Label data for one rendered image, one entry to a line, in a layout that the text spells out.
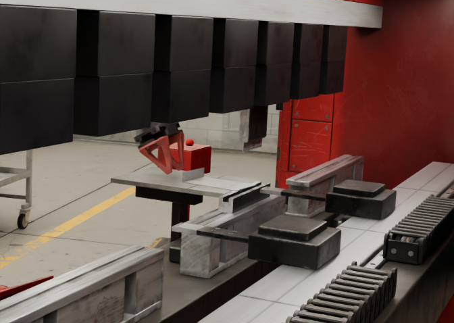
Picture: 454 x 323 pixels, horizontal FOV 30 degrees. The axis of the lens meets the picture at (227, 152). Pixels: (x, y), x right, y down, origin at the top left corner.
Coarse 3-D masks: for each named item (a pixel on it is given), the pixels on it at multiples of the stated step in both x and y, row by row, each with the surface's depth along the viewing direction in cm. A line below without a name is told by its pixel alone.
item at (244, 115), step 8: (248, 112) 167; (256, 112) 170; (264, 112) 175; (240, 120) 168; (248, 120) 167; (256, 120) 171; (264, 120) 175; (240, 128) 168; (248, 128) 168; (256, 128) 171; (264, 128) 176; (240, 136) 169; (248, 136) 168; (256, 136) 172; (264, 136) 176; (248, 144) 171; (256, 144) 175
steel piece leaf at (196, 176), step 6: (198, 168) 181; (204, 168) 183; (186, 174) 177; (192, 174) 179; (198, 174) 181; (186, 180) 177; (192, 180) 178; (198, 180) 178; (204, 180) 178; (210, 180) 179; (216, 180) 179; (222, 180) 179; (228, 180) 180; (204, 186) 174; (210, 186) 173; (216, 186) 173; (222, 186) 174; (228, 186) 174
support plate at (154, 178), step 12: (156, 168) 191; (120, 180) 176; (132, 180) 176; (144, 180) 176; (156, 180) 177; (168, 180) 178; (180, 180) 178; (240, 180) 182; (252, 180) 182; (180, 192) 171; (192, 192) 170; (204, 192) 169; (216, 192) 168; (228, 192) 169
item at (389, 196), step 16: (272, 192) 170; (288, 192) 169; (304, 192) 170; (336, 192) 161; (352, 192) 160; (368, 192) 159; (384, 192) 165; (336, 208) 160; (352, 208) 159; (368, 208) 158; (384, 208) 159
